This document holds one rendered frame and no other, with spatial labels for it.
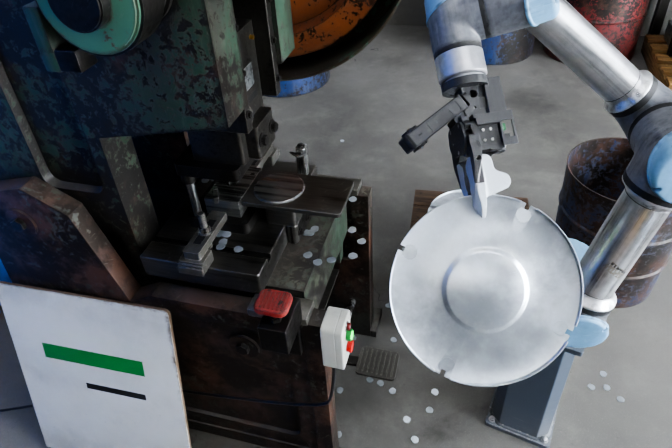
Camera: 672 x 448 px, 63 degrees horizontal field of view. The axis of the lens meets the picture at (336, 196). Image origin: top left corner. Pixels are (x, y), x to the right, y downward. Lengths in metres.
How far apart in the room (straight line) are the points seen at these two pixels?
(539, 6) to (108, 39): 0.64
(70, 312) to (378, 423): 0.94
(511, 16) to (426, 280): 0.41
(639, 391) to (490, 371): 1.19
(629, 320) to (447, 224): 1.46
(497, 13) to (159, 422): 1.31
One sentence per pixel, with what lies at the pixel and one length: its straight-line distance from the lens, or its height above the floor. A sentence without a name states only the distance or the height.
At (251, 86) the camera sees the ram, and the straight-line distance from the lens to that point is 1.24.
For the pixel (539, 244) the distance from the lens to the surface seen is 0.88.
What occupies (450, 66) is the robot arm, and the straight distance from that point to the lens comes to 0.86.
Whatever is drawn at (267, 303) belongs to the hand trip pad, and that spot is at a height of 0.76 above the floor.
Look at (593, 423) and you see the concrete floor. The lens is 1.92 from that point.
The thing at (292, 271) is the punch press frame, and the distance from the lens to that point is 1.31.
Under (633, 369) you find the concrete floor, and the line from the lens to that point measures 2.09.
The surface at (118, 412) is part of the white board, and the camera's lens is 1.71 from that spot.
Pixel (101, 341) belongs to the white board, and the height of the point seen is 0.46.
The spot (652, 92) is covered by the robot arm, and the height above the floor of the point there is 1.10.
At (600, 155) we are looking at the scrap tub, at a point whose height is 0.41.
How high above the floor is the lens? 1.56
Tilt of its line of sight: 37 degrees down
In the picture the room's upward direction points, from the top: 3 degrees counter-clockwise
